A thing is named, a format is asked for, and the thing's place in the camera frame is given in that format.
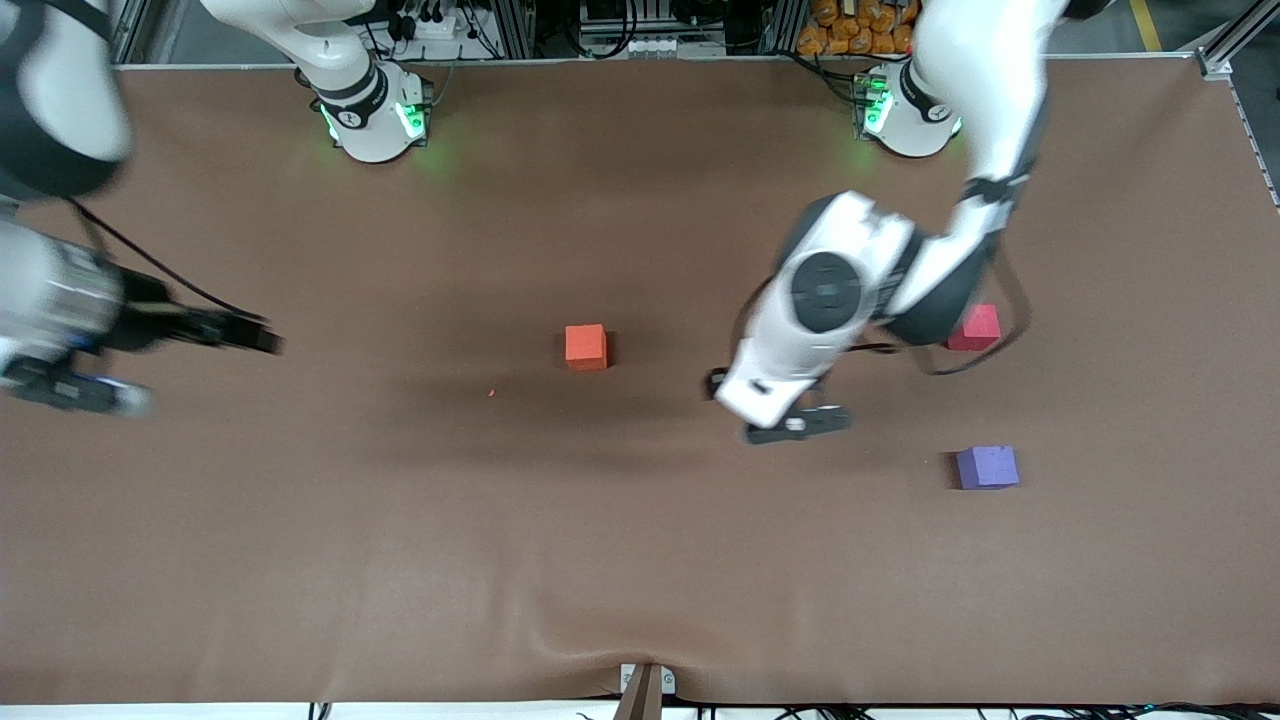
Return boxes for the orange foam block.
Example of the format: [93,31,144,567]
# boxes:
[564,324,610,373]

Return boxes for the brown table mat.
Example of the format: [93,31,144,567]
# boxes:
[0,58,1280,707]

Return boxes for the red foam block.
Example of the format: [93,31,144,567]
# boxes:
[948,304,1002,353]

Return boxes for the purple foam block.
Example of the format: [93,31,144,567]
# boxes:
[957,445,1021,491]

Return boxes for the white terminal strip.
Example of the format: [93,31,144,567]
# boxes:
[620,34,703,58]

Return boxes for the bag of orange items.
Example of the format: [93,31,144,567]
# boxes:
[797,0,921,57]

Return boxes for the white power strip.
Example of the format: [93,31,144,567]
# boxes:
[398,0,473,43]

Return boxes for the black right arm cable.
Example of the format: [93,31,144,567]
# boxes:
[68,198,269,323]

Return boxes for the aluminium frame profile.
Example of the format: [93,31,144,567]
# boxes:
[112,0,167,63]
[490,0,537,59]
[1195,0,1280,77]
[765,0,807,56]

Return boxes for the metal table edge bracket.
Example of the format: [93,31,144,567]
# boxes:
[612,662,677,720]

